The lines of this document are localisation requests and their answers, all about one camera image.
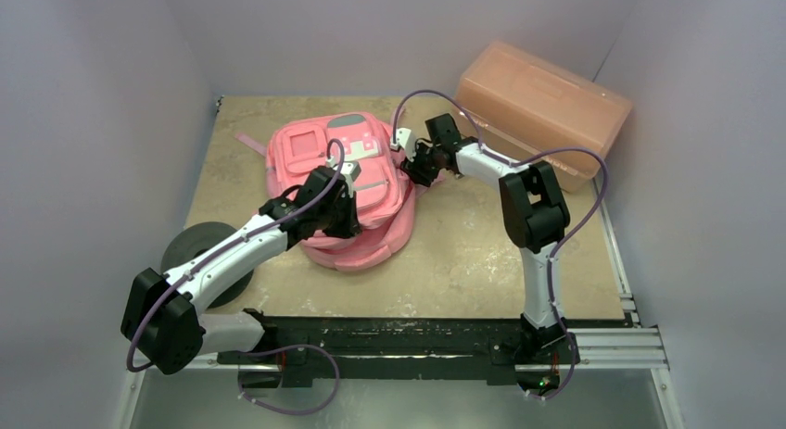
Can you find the orange plastic storage box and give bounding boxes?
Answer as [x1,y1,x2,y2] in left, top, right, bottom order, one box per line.
[455,42,633,192]

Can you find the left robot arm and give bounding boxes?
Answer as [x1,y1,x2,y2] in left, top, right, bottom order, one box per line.
[120,162,361,374]

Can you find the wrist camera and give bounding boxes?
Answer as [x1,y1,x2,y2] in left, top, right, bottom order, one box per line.
[389,127,418,158]
[326,158,361,195]

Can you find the grey tape roll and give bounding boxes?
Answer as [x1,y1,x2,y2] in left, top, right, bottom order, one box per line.
[159,221,254,309]

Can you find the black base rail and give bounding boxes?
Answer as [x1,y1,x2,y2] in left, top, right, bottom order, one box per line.
[125,315,670,391]

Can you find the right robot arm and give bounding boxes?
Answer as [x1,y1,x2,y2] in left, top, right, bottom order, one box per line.
[390,114,570,361]

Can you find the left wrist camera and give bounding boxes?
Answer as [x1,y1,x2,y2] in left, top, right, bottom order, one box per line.
[326,158,361,195]

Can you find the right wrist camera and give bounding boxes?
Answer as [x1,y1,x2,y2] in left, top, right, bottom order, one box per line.
[389,127,418,158]

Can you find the pink backpack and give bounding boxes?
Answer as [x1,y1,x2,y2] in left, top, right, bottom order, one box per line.
[234,111,446,272]

